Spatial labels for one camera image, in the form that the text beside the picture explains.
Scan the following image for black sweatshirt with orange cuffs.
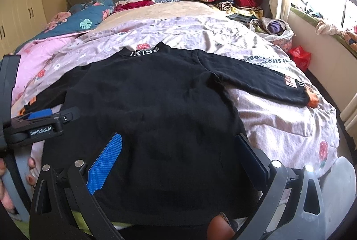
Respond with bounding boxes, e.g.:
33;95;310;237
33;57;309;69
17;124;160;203
25;43;318;226

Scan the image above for clothes on window sill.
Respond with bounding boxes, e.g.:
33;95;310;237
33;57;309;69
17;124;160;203
290;0;357;51

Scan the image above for person's left hand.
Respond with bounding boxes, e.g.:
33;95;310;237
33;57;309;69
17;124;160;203
0;155;37;214

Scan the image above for lilac strawberry print duvet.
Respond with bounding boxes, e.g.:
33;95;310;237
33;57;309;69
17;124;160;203
12;15;339;177

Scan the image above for pink quilt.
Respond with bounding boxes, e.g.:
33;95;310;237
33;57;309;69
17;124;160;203
12;32;82;105

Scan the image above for teal floral pillow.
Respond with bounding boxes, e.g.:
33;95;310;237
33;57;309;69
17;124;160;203
15;0;114;53

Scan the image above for red plastic bag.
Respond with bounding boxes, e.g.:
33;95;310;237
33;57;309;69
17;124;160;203
288;46;312;72

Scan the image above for red patterned pillow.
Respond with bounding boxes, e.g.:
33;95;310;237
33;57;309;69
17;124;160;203
114;0;155;12

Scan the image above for floral bag with purple cloth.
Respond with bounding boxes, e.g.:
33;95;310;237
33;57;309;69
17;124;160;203
249;17;295;52

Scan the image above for cream wardrobe with handles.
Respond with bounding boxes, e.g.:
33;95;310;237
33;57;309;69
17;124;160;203
1;0;47;55

